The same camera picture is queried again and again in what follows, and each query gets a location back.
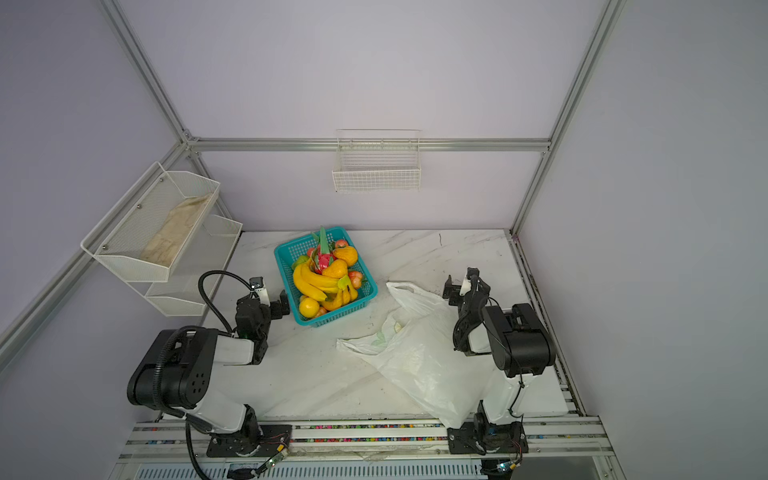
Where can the pink dragon fruit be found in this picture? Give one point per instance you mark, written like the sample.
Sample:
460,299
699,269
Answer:
320,255

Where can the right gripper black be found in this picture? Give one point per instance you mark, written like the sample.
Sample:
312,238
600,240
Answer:
455,293

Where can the orange fake pear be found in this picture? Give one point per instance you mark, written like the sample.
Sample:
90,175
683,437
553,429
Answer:
348,254

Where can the white plastic bag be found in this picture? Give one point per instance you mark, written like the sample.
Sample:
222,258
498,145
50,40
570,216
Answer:
413,349

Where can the lower white mesh shelf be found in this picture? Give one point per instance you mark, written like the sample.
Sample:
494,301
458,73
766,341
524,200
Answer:
210,248

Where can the red fake apple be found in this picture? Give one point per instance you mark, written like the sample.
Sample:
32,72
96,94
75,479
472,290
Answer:
356,278

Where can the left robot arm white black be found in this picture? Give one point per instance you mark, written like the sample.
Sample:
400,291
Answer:
175,376

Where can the white wire wall basket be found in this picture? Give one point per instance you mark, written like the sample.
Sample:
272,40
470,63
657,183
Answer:
368,171

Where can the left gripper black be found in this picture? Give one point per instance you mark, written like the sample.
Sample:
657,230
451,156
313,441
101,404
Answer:
274,306

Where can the teal plastic basket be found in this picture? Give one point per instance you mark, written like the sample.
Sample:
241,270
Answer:
288,255

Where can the upper white mesh shelf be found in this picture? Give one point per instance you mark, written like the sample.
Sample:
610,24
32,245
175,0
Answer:
119,238

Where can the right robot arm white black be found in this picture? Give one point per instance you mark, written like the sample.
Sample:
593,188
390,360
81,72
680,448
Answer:
515,338

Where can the white mesh shelf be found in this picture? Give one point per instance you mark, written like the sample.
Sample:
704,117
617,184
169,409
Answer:
210,248
119,238

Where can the aluminium frame rail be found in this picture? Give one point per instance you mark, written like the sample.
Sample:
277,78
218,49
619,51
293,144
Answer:
333,144

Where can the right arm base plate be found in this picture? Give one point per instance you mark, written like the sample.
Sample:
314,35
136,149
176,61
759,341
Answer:
487,439

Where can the yellow fake lemon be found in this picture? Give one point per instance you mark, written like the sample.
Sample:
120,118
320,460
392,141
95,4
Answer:
309,307

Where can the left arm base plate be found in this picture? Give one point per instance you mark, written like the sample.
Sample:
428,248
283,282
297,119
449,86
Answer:
265,442

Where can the beige cloth in shelf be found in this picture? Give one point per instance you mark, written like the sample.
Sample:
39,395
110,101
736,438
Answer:
166,244

